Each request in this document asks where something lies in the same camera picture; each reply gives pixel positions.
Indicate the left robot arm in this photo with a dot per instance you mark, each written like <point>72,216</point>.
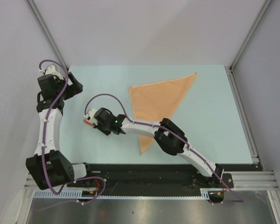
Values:
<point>48,166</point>

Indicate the aluminium frame post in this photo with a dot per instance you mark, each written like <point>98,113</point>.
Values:
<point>251,32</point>
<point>46,32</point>

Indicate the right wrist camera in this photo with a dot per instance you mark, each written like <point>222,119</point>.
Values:
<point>90,115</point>

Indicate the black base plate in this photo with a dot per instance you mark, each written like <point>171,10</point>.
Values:
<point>133,191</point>

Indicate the right aluminium frame post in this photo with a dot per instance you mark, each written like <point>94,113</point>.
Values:
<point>251,32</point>

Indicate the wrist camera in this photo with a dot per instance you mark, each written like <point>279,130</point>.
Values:
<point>53,70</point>
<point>90,115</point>

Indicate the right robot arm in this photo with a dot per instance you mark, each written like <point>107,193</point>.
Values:
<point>170,138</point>

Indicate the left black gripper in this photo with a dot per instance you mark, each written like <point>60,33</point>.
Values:
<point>73,89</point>

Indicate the left aluminium frame post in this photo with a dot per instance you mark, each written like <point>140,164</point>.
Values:
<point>46,32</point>

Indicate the grey slotted cable duct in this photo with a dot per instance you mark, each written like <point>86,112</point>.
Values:
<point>80,194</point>

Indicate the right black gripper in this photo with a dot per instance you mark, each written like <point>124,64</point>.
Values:
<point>99,126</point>

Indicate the orange plastic knife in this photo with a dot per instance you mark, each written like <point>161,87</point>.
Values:
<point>88,123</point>

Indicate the orange cloth napkin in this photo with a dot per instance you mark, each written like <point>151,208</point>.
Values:
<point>158,100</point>

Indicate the right aluminium side rail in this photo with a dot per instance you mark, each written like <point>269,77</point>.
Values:
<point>243,117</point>

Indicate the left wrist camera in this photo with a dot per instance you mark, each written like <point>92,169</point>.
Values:
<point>53,70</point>

